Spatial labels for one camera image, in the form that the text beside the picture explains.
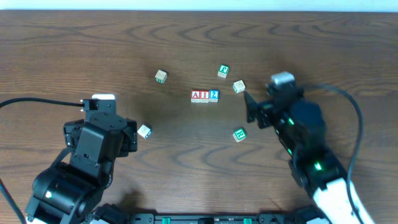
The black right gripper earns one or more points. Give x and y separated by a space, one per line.
263 113

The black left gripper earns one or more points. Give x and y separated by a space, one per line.
131 134

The blue number 2 block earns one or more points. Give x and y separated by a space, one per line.
214 96

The red letter I block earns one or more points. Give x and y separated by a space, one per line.
204 96

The red letter A block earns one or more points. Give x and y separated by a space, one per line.
195 96

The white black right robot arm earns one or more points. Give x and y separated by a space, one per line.
300 128

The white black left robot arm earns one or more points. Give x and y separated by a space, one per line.
74 183

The plain wooden patterned block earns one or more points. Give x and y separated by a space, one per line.
239 86

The wooden block blue side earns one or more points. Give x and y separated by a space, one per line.
144 131

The green letter R block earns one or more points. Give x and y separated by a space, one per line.
239 135

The green letter P block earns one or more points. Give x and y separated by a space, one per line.
223 71

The wooden block green side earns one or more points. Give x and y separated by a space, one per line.
161 76

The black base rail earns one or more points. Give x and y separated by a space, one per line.
112 214

